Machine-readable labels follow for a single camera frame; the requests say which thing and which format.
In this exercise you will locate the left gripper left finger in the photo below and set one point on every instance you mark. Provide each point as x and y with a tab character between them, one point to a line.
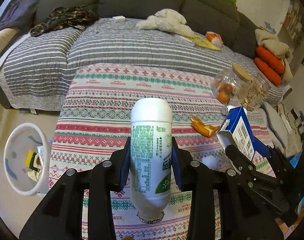
59	214

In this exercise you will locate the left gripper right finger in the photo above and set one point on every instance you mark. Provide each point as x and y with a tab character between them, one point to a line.
242	214

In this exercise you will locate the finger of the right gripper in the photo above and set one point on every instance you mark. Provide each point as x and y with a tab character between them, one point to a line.
241	166

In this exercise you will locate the blue white carton box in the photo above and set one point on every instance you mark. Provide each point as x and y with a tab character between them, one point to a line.
236	130

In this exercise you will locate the yellow green sponge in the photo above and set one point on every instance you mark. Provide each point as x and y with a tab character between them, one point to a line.
29	161

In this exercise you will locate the white yogurt drink bottle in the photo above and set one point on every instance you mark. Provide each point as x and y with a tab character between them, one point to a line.
151	158

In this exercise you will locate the white patterned trash bin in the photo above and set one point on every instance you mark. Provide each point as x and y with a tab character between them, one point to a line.
23	180

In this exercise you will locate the glass jar of snacks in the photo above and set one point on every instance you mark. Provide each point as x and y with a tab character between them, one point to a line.
257	90

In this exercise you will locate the glass jar with cork lid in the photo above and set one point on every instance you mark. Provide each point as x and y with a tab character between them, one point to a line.
230	85

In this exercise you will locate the lower orange cushion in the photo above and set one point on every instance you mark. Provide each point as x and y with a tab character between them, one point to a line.
269	73

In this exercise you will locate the orange cushion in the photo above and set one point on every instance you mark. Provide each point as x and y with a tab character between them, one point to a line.
269	73
270	59

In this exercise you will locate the upper orange cushion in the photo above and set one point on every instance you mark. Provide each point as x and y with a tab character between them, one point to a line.
270	59

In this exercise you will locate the patterned tablecloth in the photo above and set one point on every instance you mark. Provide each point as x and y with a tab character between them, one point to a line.
95	121

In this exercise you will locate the beige fleece blanket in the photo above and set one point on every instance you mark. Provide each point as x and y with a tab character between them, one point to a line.
280	49

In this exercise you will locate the orange white snack bag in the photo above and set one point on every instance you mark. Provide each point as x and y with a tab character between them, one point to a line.
214	38

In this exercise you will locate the yellow book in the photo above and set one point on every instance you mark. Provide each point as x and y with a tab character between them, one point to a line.
203	42

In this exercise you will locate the grey striped sofa cover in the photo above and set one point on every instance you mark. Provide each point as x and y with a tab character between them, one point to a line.
38	72

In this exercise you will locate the bookshelf with books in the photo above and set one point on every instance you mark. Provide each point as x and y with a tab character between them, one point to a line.
294	21

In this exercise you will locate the white plush toy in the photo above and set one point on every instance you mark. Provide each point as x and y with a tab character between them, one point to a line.
167	20

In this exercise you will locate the dark grey sofa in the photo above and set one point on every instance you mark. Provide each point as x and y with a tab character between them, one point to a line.
219	16

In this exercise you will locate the white power adapter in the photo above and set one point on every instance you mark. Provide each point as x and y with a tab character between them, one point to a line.
118	19

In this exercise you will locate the dark plaid shirt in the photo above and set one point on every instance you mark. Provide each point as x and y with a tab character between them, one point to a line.
62	18

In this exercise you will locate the purple grey jacket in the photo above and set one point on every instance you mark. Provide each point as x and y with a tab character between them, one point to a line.
18	14

